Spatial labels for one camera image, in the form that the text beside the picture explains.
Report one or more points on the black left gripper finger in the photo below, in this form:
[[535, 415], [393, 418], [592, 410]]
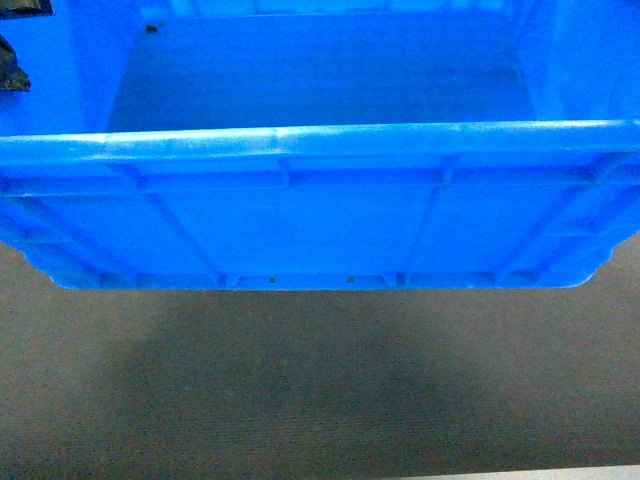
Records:
[[13, 77]]

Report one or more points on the blue plastic crate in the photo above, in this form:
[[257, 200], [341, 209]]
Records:
[[321, 145]]

